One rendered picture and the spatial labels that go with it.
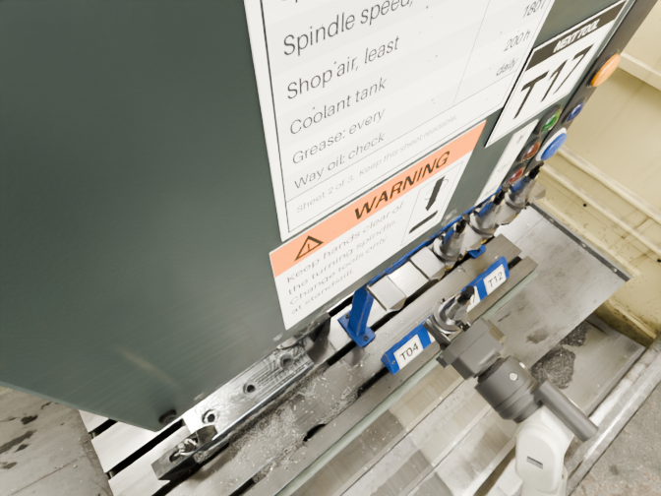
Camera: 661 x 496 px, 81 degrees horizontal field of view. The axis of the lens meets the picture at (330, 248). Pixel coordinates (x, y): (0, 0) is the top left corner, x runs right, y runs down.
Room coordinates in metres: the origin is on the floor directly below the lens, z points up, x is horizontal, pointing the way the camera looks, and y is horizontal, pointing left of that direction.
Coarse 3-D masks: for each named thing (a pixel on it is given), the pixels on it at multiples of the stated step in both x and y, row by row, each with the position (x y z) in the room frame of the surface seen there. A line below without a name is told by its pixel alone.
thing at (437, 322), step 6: (444, 300) 0.30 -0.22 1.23; (438, 306) 0.28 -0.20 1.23; (432, 312) 0.27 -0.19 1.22; (438, 312) 0.27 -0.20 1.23; (432, 318) 0.27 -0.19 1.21; (438, 318) 0.26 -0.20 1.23; (432, 324) 0.26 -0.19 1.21; (438, 324) 0.25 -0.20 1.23; (444, 324) 0.25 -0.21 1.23; (462, 324) 0.25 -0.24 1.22; (438, 330) 0.25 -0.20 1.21; (444, 330) 0.25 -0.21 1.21; (450, 330) 0.24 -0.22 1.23; (456, 330) 0.24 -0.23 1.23
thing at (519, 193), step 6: (522, 180) 0.55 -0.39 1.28; (528, 180) 0.55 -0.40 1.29; (534, 180) 0.55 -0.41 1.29; (516, 186) 0.56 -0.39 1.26; (522, 186) 0.55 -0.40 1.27; (528, 186) 0.54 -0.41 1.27; (510, 192) 0.56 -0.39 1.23; (516, 192) 0.55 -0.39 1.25; (522, 192) 0.54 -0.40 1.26; (528, 192) 0.54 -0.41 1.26; (510, 198) 0.55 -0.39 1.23; (516, 198) 0.54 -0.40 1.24; (522, 198) 0.54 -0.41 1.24
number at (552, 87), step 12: (600, 36) 0.26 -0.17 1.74; (576, 48) 0.24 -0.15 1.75; (588, 48) 0.25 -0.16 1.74; (564, 60) 0.23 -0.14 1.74; (576, 60) 0.25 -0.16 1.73; (552, 72) 0.23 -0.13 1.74; (564, 72) 0.24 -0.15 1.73; (576, 72) 0.26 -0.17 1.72; (552, 84) 0.23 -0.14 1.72; (564, 84) 0.25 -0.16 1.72; (540, 96) 0.23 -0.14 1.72; (552, 96) 0.24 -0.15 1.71
